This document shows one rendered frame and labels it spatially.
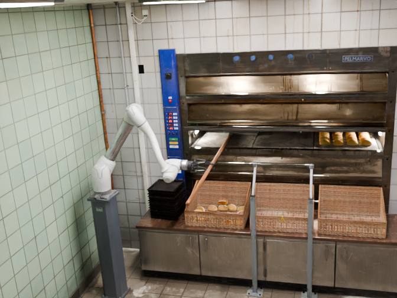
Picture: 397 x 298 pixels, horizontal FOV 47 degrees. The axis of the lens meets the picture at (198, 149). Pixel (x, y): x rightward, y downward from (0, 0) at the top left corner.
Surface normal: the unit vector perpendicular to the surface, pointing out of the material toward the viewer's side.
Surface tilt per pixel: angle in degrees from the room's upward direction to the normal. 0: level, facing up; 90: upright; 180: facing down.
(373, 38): 90
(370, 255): 93
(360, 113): 70
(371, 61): 90
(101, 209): 90
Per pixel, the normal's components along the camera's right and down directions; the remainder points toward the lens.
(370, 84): -0.25, -0.04
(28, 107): 0.97, 0.02
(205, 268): -0.24, 0.30
